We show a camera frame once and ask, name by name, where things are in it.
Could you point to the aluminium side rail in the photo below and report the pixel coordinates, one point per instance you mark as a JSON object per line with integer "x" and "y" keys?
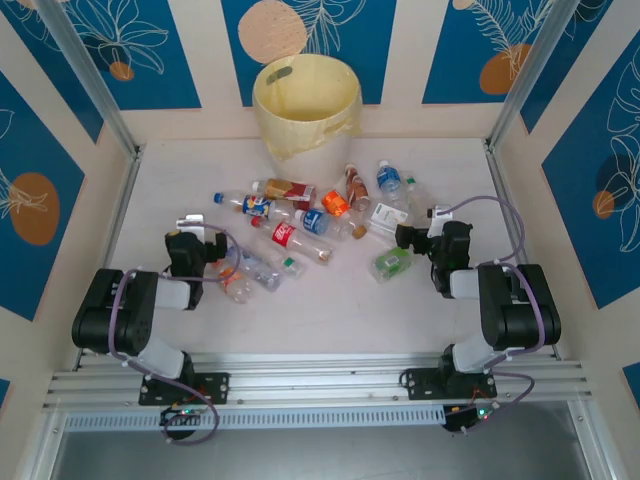
{"x": 125, "y": 200}
{"x": 495, "y": 165}

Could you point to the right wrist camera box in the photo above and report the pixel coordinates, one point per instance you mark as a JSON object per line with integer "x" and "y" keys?
{"x": 441, "y": 212}

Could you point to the aluminium frame post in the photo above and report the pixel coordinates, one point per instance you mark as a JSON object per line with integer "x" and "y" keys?
{"x": 530, "y": 70}
{"x": 90, "y": 70}

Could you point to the green label plastic bottle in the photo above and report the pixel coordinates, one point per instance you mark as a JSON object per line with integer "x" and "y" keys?
{"x": 392, "y": 261}

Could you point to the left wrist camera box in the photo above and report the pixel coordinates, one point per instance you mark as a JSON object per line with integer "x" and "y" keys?
{"x": 191, "y": 221}

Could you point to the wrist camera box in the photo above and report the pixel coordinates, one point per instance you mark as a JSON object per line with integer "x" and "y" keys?
{"x": 441, "y": 212}
{"x": 191, "y": 221}

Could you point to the red label cola bottle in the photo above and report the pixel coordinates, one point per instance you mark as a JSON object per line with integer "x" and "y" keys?
{"x": 286, "y": 234}

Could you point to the right circuit board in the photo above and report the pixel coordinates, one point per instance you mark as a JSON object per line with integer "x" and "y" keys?
{"x": 462, "y": 417}

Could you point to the cream plastic bin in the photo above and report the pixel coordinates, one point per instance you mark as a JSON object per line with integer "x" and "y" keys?
{"x": 300, "y": 90}

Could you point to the aluminium base rail beam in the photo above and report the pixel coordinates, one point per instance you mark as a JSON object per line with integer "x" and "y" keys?
{"x": 320, "y": 380}

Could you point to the left circuit board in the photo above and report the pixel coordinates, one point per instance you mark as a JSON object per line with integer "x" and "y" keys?
{"x": 182, "y": 414}

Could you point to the circuit board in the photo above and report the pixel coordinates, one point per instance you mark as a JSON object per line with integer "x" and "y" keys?
{"x": 462, "y": 417}
{"x": 182, "y": 414}

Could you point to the brown tea bottle red label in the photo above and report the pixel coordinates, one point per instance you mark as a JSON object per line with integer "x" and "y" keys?
{"x": 285, "y": 190}

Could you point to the blue label bottle white cap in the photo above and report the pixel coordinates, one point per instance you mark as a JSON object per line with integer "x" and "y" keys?
{"x": 314, "y": 221}

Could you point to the clear bottle orange label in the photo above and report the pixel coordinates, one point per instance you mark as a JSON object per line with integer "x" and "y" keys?
{"x": 235, "y": 282}

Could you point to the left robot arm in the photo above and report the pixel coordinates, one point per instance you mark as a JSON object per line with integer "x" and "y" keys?
{"x": 110, "y": 320}

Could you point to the small clear bottle green cap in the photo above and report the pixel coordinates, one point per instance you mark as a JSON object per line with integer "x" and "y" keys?
{"x": 414, "y": 192}

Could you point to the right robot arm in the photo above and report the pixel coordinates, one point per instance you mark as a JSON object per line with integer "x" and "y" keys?
{"x": 520, "y": 320}

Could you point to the orange label bottle brown cap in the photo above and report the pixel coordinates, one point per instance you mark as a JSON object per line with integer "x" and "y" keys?
{"x": 335, "y": 202}

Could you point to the clear bottle green white label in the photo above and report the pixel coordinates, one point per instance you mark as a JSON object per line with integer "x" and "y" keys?
{"x": 387, "y": 216}

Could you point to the Pepsi bottle blue cap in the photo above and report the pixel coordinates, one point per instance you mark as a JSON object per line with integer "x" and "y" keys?
{"x": 257, "y": 206}

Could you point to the clear ribbed water bottle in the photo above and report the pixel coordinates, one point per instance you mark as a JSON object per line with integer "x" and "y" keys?
{"x": 260, "y": 270}

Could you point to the brown coffee drink bottle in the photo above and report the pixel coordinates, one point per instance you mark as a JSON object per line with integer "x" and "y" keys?
{"x": 357, "y": 190}

